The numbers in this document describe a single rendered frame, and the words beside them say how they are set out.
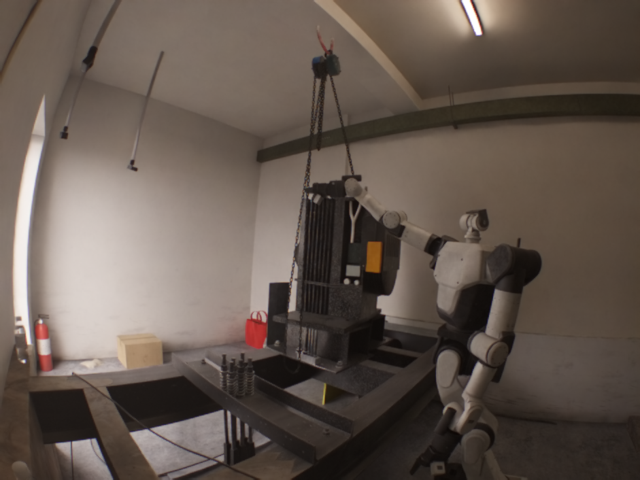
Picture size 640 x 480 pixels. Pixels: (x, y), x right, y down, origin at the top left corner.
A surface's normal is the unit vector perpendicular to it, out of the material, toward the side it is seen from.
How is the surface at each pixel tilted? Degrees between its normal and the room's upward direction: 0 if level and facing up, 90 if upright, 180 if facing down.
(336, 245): 90
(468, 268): 85
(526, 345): 90
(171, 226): 90
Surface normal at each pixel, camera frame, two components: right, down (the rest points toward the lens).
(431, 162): -0.63, -0.08
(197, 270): 0.77, 0.02
